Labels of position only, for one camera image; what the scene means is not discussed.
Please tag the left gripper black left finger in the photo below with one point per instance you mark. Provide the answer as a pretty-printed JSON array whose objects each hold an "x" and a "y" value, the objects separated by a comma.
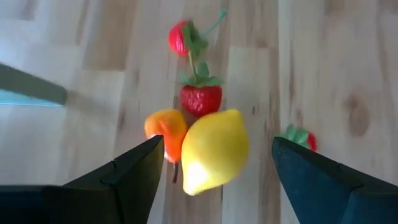
[{"x": 93, "y": 202}]

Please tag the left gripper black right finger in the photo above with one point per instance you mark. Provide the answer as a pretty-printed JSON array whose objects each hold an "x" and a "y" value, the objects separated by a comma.
[{"x": 335, "y": 199}]

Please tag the yellow toy lemon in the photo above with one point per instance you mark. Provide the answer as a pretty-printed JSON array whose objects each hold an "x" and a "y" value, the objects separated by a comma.
[{"x": 214, "y": 152}]

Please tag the red toy strawberry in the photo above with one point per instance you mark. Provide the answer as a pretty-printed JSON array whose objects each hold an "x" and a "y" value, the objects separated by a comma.
[
  {"x": 177, "y": 39},
  {"x": 201, "y": 99},
  {"x": 300, "y": 137}
]

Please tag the orange toy pear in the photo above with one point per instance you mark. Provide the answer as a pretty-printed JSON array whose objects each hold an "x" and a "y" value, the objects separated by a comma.
[{"x": 168, "y": 127}]

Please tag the green perforated metal riser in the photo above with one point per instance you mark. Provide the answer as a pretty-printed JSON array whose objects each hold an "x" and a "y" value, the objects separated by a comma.
[{"x": 31, "y": 84}]

